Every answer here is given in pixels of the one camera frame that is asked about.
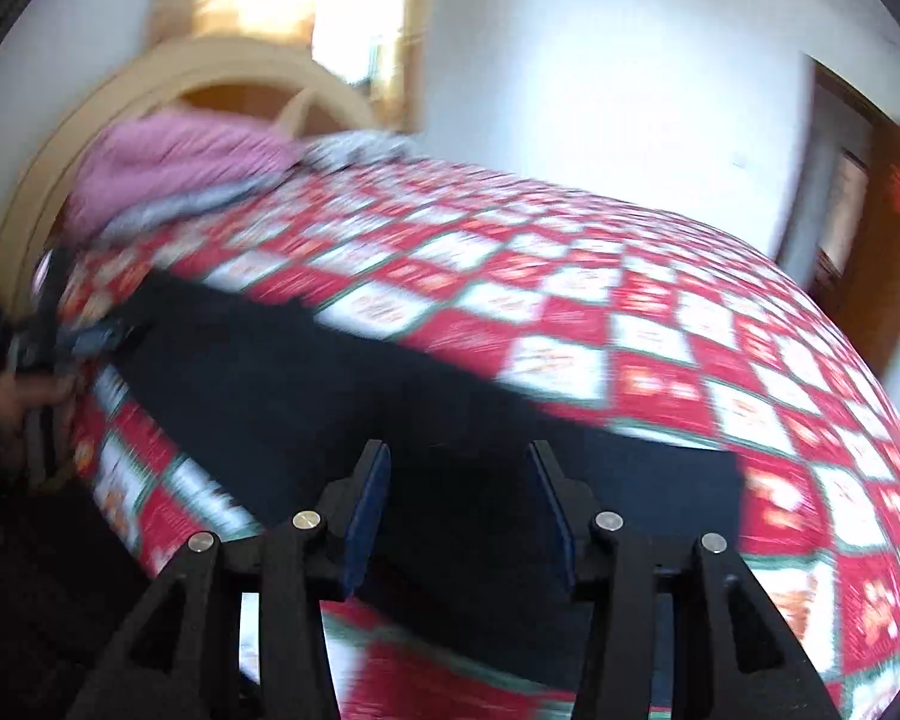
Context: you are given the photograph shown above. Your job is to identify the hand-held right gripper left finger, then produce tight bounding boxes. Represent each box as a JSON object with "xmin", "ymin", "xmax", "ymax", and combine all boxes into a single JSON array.
[{"xmin": 67, "ymin": 439, "xmax": 392, "ymax": 720}]

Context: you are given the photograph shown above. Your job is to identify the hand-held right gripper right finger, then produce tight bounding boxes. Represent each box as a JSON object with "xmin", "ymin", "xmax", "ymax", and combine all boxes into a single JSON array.
[{"xmin": 527, "ymin": 439, "xmax": 842, "ymax": 720}]

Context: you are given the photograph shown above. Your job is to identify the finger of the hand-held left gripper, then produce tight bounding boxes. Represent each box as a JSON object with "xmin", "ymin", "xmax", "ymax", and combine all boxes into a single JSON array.
[{"xmin": 64, "ymin": 317, "xmax": 152, "ymax": 358}]

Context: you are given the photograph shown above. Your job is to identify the black pants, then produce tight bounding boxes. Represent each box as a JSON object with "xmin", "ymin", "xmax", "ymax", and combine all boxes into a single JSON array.
[{"xmin": 111, "ymin": 268, "xmax": 745, "ymax": 695}]

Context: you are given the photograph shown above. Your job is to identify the person's left hand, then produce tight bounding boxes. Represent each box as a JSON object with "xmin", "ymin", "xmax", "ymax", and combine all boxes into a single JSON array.
[{"xmin": 0, "ymin": 371, "xmax": 80, "ymax": 492}]

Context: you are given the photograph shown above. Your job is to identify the folded grey blanket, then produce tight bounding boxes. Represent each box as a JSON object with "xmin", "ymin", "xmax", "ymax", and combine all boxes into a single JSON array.
[{"xmin": 94, "ymin": 172, "xmax": 293, "ymax": 245}]

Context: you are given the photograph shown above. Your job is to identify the folded pink blanket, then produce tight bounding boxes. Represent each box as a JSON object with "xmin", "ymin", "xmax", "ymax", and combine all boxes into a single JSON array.
[{"xmin": 64, "ymin": 109, "xmax": 305, "ymax": 241}]

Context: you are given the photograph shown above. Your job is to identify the red checked printed bedsheet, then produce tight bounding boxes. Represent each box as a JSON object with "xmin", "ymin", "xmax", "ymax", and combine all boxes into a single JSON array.
[{"xmin": 56, "ymin": 154, "xmax": 900, "ymax": 720}]

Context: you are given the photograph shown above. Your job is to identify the cream wooden headboard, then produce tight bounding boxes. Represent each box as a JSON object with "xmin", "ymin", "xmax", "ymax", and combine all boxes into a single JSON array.
[{"xmin": 0, "ymin": 34, "xmax": 391, "ymax": 316}]

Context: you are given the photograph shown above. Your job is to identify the grey patterned pillow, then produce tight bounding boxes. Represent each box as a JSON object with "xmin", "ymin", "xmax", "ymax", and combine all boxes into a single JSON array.
[{"xmin": 300, "ymin": 129, "xmax": 421, "ymax": 173}]

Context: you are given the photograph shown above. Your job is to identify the window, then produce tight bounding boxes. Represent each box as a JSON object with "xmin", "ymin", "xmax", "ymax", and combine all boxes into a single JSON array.
[{"xmin": 311, "ymin": 0, "xmax": 413, "ymax": 91}]

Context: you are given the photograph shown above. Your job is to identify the narrow yellow curtain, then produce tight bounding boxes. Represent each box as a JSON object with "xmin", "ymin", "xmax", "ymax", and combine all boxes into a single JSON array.
[{"xmin": 379, "ymin": 0, "xmax": 436, "ymax": 136}]

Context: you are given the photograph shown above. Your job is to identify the brown wooden door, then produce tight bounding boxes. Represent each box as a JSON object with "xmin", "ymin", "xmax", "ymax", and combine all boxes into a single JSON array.
[{"xmin": 832, "ymin": 120, "xmax": 900, "ymax": 376}]

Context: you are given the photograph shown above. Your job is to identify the brown door frame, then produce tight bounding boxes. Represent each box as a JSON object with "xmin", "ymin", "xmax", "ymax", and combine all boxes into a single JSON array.
[{"xmin": 776, "ymin": 52, "xmax": 900, "ymax": 301}]

